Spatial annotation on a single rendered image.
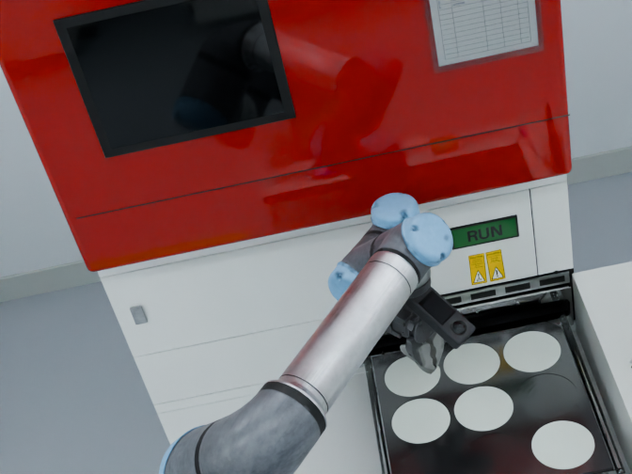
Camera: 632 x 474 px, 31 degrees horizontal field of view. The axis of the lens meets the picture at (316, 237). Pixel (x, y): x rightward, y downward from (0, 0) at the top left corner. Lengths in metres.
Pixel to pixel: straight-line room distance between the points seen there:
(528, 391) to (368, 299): 0.55
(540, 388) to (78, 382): 1.93
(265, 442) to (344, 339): 0.18
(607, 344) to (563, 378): 0.10
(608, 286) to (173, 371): 0.80
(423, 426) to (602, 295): 0.39
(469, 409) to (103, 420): 1.70
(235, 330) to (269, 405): 0.68
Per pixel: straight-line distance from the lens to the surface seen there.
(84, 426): 3.46
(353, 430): 2.07
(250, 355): 2.11
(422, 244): 1.55
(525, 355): 2.03
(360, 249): 1.67
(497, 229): 1.98
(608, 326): 1.98
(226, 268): 1.97
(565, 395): 1.97
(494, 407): 1.96
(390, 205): 1.73
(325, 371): 1.44
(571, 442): 1.90
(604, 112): 3.75
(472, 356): 2.04
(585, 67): 3.64
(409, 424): 1.95
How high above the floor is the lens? 2.36
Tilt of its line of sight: 38 degrees down
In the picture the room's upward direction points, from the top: 14 degrees counter-clockwise
